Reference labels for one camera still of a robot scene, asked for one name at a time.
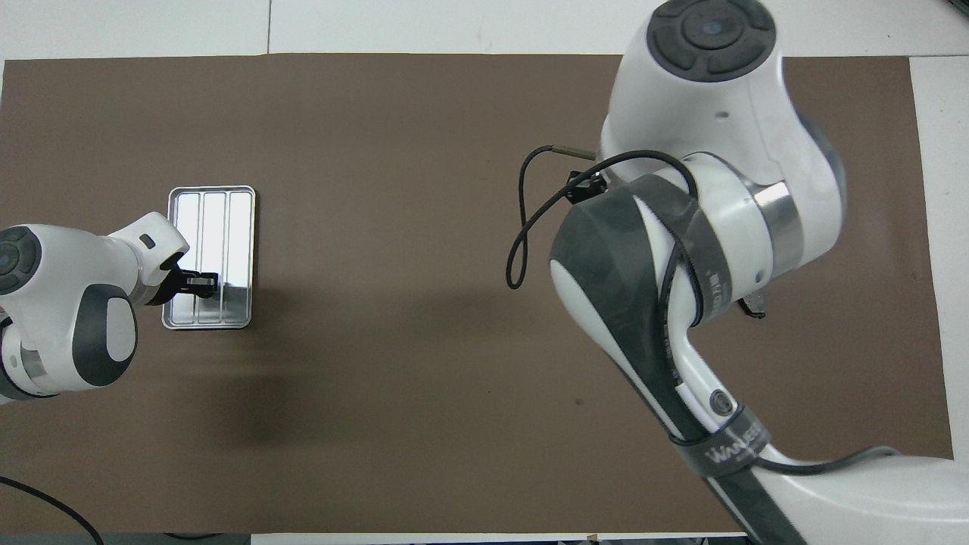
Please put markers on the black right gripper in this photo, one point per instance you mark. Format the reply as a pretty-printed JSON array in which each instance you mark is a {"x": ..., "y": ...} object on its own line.
[{"x": 587, "y": 188}]

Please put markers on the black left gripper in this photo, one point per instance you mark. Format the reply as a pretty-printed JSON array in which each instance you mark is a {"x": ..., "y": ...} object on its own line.
[{"x": 172, "y": 281}]

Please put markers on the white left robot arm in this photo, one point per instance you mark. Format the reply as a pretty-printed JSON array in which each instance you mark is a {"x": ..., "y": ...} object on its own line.
[{"x": 68, "y": 303}]

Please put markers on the long curved brake pad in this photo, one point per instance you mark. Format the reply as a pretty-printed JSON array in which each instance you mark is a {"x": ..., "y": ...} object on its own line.
[{"x": 757, "y": 309}]

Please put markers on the silver metal ribbed tray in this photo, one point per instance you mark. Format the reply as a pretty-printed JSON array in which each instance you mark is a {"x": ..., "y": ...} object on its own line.
[{"x": 227, "y": 219}]

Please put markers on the brown table mat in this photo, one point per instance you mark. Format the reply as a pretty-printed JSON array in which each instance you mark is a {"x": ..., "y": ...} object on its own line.
[{"x": 424, "y": 424}]

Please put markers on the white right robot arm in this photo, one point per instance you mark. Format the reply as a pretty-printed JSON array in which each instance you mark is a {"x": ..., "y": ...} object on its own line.
[{"x": 719, "y": 113}]

